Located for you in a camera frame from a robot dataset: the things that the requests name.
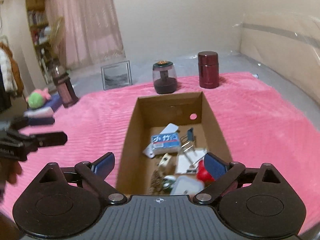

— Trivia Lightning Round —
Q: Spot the red toy figure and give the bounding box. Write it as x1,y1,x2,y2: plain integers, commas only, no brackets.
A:
196,160,215,184

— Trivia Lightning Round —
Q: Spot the metal wire puzzle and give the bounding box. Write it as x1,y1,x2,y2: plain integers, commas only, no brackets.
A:
181,143,195,166

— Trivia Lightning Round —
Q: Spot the blue binder clip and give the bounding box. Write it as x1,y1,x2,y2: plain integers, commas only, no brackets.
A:
180,128,195,145

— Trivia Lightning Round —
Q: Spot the white remote control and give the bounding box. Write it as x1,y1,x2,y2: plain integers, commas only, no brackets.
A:
142,122,180,159

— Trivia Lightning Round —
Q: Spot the blue labelled plastic box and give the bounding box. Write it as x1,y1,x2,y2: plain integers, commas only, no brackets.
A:
151,132,181,155

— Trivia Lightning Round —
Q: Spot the person's left hand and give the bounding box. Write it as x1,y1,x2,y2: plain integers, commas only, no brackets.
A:
1,158,22,185

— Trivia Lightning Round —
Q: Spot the green pink plush toy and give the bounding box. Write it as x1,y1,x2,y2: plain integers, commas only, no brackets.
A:
26,88,51,109

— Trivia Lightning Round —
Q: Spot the blue white flat box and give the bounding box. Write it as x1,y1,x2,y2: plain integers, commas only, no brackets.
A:
24,94,62,118

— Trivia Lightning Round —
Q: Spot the white flat square box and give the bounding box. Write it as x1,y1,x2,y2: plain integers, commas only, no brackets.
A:
175,148,207,174

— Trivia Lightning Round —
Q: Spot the pink ribbed blanket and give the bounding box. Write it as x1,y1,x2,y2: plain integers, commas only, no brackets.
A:
1,73,319,232

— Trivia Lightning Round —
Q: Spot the white puffer jacket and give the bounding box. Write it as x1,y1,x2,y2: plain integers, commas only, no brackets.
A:
0,48,17,93

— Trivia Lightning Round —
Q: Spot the white UK power plug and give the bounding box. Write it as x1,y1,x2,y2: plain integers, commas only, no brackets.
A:
158,153,172,168

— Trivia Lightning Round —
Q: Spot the brown cardboard box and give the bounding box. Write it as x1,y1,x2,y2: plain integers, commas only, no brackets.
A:
116,92,232,195

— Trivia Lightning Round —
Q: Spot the standing electric fan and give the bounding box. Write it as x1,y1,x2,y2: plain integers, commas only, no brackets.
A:
48,17,65,80

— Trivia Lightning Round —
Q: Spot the wooden bookshelf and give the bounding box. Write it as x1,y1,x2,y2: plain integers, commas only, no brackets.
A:
25,0,52,85

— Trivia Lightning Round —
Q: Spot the framed landscape picture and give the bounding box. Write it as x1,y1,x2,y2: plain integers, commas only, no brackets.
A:
101,61,133,90

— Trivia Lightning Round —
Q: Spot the maroon cylindrical flask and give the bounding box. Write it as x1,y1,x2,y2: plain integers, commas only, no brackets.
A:
197,51,219,89

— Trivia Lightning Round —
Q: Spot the glass jar dark base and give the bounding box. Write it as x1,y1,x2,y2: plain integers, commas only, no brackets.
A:
152,61,177,94

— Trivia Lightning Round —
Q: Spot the pink window curtain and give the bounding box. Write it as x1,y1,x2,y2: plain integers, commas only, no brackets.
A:
44,0,125,69

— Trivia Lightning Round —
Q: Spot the clear plastic sheet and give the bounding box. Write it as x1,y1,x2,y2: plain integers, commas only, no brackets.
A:
184,12,319,101

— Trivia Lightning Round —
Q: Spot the steel thermos black handle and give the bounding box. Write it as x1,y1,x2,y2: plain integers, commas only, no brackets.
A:
52,66,79,108

